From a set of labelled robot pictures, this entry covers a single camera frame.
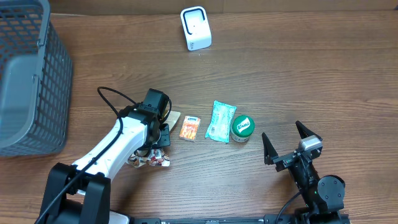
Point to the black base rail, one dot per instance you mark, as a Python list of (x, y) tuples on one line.
[(217, 220)]

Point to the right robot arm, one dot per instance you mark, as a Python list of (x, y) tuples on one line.
[(319, 199)]

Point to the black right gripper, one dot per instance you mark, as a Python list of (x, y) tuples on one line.
[(285, 160)]

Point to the green lid Knorr jar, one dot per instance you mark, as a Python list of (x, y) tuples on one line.
[(242, 128)]

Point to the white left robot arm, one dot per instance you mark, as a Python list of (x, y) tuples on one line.
[(80, 192)]

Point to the white barcode scanner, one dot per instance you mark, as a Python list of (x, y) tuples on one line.
[(196, 28)]

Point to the orange tissue packet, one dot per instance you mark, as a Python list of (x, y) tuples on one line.
[(190, 128)]

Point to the teal wet wipes pack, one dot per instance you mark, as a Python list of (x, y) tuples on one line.
[(220, 124)]

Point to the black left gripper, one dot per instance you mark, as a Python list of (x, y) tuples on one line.
[(165, 137)]

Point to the grey mesh plastic basket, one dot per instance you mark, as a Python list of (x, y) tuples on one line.
[(36, 81)]

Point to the beige brown snack bag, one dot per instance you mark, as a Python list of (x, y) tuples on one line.
[(154, 155)]

